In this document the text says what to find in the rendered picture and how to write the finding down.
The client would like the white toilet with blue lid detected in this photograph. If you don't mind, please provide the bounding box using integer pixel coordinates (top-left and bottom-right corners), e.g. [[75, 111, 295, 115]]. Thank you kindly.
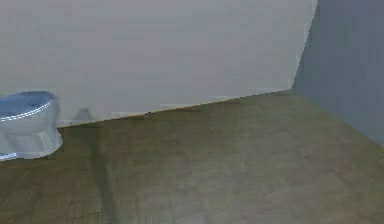
[[0, 90, 64, 162]]

